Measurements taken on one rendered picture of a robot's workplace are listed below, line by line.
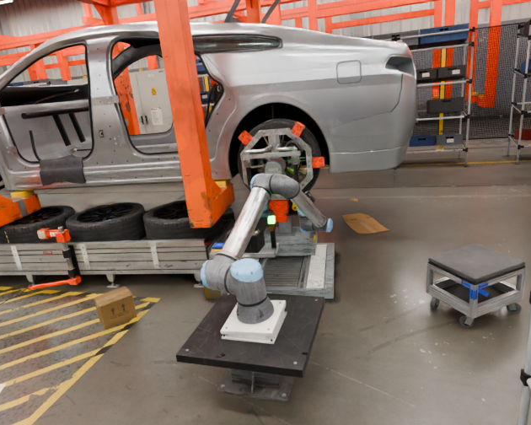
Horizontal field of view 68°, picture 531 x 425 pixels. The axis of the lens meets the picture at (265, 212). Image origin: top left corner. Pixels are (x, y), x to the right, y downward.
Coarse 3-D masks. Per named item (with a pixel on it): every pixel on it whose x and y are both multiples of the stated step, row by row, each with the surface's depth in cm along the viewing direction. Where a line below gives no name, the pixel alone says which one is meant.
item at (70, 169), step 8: (40, 160) 352; (48, 160) 350; (56, 160) 348; (64, 160) 347; (72, 160) 345; (80, 160) 344; (40, 168) 352; (48, 168) 350; (56, 168) 349; (64, 168) 347; (72, 168) 345; (80, 168) 343; (40, 176) 351; (48, 176) 350; (56, 176) 349; (64, 176) 347; (72, 176) 346; (80, 176) 345; (48, 184) 353
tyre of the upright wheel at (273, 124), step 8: (272, 120) 306; (280, 120) 302; (288, 120) 309; (256, 128) 304; (264, 128) 303; (272, 128) 302; (280, 128) 301; (304, 128) 305; (304, 136) 300; (312, 136) 306; (312, 144) 301; (240, 152) 312; (312, 152) 302; (320, 152) 318; (240, 160) 314; (240, 168) 316; (240, 176) 319; (312, 184) 310; (304, 192) 314; (288, 200) 318
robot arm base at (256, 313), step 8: (240, 304) 192; (248, 304) 189; (256, 304) 189; (264, 304) 192; (272, 304) 198; (240, 312) 193; (248, 312) 190; (256, 312) 190; (264, 312) 191; (272, 312) 195; (240, 320) 193; (248, 320) 190; (256, 320) 190; (264, 320) 191
